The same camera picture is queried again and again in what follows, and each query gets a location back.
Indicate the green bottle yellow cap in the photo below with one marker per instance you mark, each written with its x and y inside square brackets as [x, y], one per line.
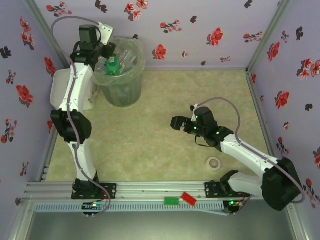
[113, 68]

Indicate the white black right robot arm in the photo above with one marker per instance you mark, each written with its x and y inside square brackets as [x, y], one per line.
[247, 152]

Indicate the clear plastic bin liner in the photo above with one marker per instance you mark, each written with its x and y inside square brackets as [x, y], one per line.
[140, 57]

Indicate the beige masking tape roll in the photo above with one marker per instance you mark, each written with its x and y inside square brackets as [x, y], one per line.
[209, 160]

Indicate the white square lid box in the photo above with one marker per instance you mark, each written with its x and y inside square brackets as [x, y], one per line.
[56, 90]

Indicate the red toy brick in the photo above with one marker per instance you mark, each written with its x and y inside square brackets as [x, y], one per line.
[189, 198]

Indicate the green toy brick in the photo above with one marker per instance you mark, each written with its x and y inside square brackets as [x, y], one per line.
[171, 201]

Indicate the right controller board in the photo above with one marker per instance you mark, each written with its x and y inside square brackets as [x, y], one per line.
[232, 203]

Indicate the controller board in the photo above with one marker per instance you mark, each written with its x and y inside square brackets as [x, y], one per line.
[93, 205]
[232, 203]

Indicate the left controller board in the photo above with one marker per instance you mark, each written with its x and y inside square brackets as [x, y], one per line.
[93, 205]

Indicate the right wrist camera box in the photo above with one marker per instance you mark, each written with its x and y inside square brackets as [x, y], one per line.
[195, 107]

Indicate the aluminium frame post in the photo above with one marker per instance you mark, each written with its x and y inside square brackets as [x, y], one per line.
[298, 225]
[268, 35]
[21, 220]
[47, 35]

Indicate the aluminium table side rail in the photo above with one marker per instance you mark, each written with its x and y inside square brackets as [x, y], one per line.
[47, 162]
[260, 112]

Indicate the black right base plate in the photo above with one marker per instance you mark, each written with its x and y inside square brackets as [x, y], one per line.
[212, 190]

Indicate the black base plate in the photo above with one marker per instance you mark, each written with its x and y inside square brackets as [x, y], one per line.
[212, 190]
[110, 190]

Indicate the aluminium mounting rail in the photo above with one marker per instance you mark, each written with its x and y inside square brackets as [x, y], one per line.
[150, 190]

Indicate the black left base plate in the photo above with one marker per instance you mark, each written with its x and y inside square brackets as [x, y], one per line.
[110, 190]

